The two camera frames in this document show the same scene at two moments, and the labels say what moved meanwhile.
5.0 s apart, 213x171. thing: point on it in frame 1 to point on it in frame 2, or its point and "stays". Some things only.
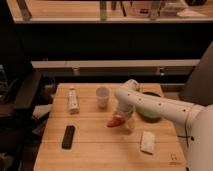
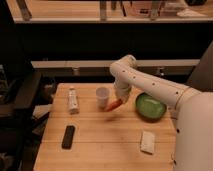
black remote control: x=68 y=137 stays
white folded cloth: x=147 y=143 stays
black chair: x=17 y=99 stays
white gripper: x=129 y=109 to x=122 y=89
